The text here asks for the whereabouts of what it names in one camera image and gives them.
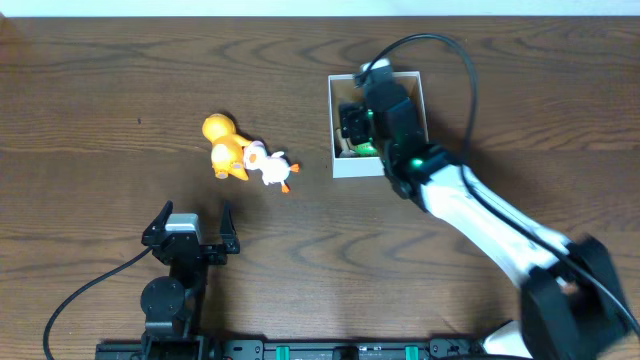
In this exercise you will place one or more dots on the white wooden rattle drum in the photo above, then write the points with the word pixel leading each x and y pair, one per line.
pixel 343 148

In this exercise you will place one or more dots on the white pink duck toy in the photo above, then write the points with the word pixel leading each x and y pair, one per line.
pixel 274 167

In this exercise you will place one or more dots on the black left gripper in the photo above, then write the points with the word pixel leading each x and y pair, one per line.
pixel 209 251

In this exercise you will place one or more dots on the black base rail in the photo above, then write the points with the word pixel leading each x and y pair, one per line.
pixel 255 349

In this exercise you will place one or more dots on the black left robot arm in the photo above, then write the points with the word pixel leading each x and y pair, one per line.
pixel 173 304

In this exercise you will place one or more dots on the orange dinosaur toy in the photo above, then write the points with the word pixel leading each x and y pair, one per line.
pixel 227 154

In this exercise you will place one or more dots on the white cardboard box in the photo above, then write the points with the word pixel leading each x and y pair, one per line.
pixel 341 89

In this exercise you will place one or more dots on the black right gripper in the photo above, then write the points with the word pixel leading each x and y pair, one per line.
pixel 354 117

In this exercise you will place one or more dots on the green number ball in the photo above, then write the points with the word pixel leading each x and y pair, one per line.
pixel 366 150

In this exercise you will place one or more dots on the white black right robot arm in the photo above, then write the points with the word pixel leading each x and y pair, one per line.
pixel 571 301

